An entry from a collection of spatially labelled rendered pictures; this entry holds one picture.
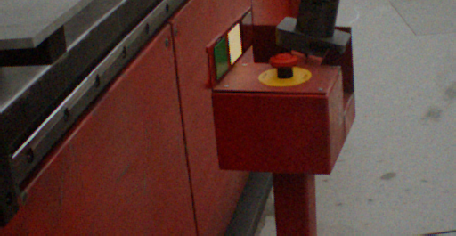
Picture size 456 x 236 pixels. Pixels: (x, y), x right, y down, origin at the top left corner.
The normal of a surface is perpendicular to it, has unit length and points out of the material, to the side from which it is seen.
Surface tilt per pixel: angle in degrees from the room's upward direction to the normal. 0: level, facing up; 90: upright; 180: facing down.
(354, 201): 0
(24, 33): 0
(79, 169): 90
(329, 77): 0
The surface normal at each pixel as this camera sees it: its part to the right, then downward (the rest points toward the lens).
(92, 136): 0.97, 0.00
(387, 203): -0.09, -0.93
